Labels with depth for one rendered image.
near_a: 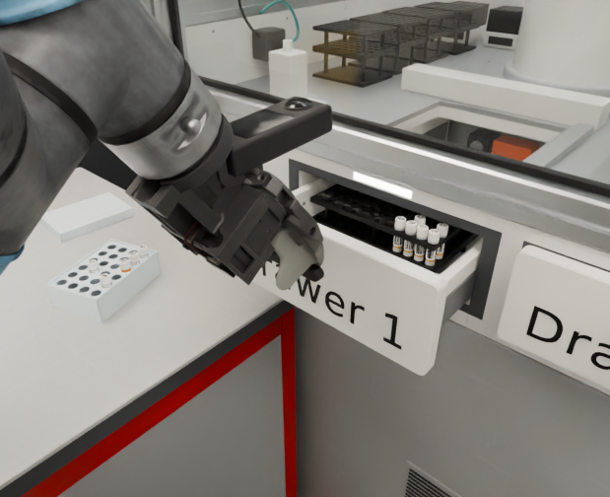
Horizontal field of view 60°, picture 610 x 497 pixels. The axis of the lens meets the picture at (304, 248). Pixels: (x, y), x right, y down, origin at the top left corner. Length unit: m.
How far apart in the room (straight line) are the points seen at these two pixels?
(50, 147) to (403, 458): 0.70
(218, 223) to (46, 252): 0.53
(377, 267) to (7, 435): 0.40
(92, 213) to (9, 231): 0.67
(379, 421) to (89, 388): 0.42
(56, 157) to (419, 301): 0.33
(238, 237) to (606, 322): 0.34
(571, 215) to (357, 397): 0.45
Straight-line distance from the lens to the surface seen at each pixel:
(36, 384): 0.67
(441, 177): 0.58
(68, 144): 0.30
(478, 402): 0.70
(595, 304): 0.55
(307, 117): 0.44
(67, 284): 0.75
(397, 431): 0.83
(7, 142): 0.22
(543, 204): 0.54
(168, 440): 0.72
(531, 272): 0.55
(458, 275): 0.56
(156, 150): 0.34
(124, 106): 0.32
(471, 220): 0.58
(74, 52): 0.30
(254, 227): 0.41
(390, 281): 0.50
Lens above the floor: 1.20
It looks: 32 degrees down
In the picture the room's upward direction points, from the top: straight up
